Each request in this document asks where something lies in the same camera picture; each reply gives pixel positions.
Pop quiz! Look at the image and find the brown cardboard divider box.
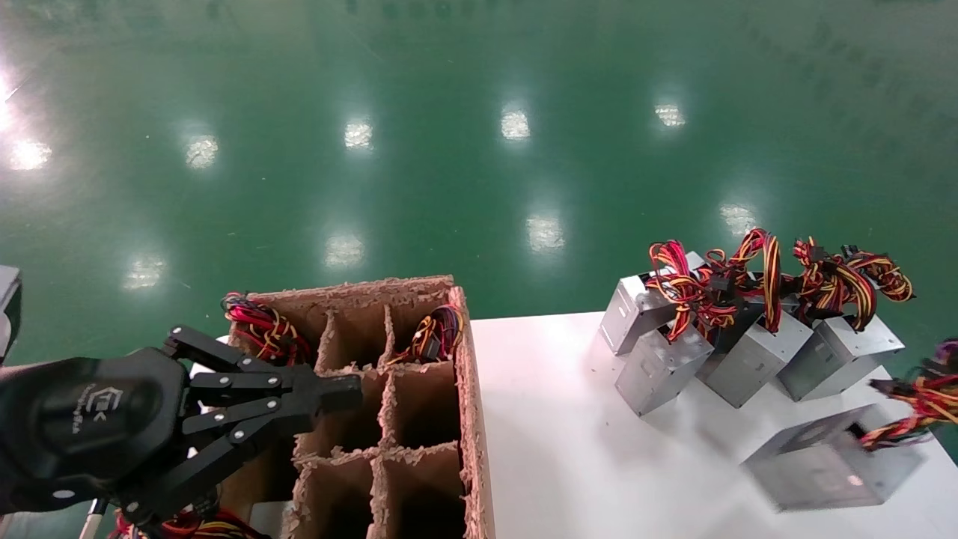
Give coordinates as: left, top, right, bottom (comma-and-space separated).
217, 275, 496, 539

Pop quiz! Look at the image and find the white slanted rod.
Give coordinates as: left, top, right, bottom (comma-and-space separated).
77, 498, 107, 539

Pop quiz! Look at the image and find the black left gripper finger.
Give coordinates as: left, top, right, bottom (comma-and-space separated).
163, 326, 364, 402

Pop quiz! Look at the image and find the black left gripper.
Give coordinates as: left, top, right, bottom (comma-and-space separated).
0, 348, 364, 526

